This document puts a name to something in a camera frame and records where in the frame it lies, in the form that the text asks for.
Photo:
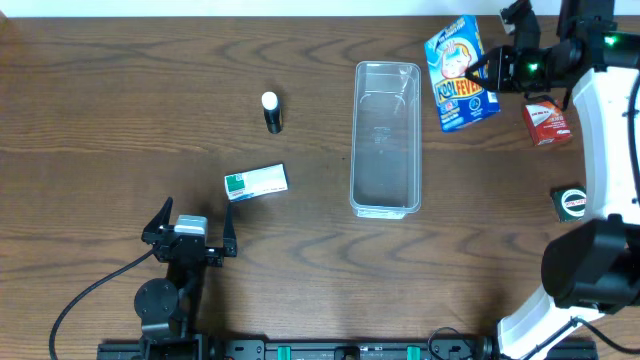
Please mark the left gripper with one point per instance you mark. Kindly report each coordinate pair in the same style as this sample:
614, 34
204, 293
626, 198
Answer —
213, 257

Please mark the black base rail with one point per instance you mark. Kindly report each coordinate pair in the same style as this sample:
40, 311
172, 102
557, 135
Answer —
440, 347

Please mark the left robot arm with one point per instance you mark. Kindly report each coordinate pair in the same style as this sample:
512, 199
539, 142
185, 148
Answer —
168, 306

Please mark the red small box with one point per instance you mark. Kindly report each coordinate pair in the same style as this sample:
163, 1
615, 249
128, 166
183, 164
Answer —
545, 122

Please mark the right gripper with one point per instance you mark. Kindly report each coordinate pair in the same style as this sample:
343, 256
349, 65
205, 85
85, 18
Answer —
504, 80

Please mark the green white medicine box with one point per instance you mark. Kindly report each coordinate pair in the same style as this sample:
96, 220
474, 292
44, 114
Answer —
254, 183

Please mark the clear plastic container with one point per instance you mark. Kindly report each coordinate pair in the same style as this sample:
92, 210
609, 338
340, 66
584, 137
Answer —
386, 164

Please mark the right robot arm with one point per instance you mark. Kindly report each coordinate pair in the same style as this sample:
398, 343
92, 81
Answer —
593, 270

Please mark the green round-label box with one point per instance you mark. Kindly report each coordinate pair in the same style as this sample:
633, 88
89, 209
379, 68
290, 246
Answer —
569, 203

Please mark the blue Kool Fever box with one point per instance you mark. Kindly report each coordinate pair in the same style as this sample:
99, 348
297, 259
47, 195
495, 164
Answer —
459, 101

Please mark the dark bottle white cap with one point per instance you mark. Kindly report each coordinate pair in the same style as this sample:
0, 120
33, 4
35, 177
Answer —
272, 112

